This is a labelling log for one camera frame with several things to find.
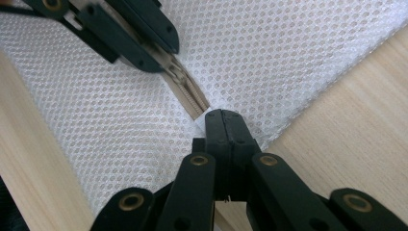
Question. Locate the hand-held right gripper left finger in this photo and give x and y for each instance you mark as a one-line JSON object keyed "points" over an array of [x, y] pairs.
{"points": [[221, 141]]}

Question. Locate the white mesh zipper bag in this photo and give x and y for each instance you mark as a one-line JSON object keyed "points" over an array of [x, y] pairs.
{"points": [[256, 57]]}

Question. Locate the metal zipper pull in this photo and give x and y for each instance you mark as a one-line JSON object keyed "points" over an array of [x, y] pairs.
{"points": [[176, 72]]}

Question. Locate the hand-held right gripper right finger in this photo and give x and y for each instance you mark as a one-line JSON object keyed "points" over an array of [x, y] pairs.
{"points": [[239, 141]]}

